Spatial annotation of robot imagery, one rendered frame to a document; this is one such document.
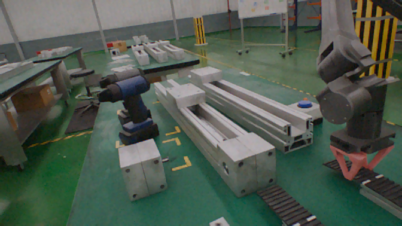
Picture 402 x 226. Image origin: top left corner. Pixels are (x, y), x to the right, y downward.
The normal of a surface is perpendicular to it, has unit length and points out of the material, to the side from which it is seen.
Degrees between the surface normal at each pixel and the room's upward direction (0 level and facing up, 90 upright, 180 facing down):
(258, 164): 90
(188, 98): 90
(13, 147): 90
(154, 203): 0
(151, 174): 90
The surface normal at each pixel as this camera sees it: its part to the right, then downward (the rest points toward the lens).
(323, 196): -0.14, -0.92
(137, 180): 0.35, 0.30
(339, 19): 0.21, -0.54
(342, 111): -0.85, 0.29
